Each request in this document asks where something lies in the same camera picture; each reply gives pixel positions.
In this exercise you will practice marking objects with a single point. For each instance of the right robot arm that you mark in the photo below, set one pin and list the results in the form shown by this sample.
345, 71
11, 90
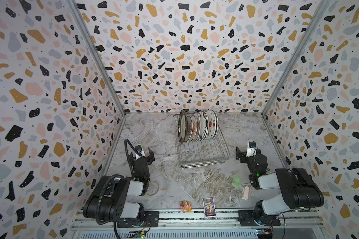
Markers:
297, 189

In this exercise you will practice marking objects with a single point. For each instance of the purple card box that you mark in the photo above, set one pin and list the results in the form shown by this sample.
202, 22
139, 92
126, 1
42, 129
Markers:
209, 207

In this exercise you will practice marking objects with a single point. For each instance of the orange sunburst plate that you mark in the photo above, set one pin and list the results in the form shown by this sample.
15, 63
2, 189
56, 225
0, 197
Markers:
193, 127

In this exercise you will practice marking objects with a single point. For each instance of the green plastic lid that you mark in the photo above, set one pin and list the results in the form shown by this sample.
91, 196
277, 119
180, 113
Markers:
236, 181

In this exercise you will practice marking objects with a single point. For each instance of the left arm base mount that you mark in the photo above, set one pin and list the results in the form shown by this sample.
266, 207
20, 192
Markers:
149, 219

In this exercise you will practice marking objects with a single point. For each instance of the metal wire dish rack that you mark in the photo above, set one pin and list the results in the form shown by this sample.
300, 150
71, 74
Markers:
201, 153

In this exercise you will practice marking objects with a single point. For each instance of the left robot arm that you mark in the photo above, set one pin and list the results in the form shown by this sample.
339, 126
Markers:
108, 201

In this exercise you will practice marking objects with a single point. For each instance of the dark rimmed cream plate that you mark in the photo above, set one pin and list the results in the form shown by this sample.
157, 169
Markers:
182, 126

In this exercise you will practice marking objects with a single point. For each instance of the pink eraser block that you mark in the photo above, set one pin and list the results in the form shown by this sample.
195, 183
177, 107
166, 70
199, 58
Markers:
245, 193

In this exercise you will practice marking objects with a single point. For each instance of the orange pattern white plate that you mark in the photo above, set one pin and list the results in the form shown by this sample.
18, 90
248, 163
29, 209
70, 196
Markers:
204, 127

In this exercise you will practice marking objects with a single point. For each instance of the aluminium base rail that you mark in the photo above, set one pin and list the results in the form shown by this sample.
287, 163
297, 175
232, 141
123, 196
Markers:
174, 224

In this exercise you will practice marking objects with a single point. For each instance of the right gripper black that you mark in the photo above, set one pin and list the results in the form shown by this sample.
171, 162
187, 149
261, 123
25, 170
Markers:
248, 157

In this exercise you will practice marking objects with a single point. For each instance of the fruit pattern blue-rim plate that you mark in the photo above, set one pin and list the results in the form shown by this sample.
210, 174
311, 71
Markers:
212, 124

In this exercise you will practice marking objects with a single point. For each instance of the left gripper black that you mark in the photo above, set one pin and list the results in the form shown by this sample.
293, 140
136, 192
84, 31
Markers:
148, 159

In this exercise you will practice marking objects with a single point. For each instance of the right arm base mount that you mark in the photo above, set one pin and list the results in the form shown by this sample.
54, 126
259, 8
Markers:
251, 218

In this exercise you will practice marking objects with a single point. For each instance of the pink yellow toy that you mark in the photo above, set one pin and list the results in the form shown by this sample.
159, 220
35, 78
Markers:
185, 206

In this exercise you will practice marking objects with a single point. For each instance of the red pattern white plate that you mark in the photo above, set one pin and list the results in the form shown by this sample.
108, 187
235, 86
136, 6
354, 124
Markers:
200, 136

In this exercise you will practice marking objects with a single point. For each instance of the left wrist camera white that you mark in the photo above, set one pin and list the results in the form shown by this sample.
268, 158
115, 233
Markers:
139, 152

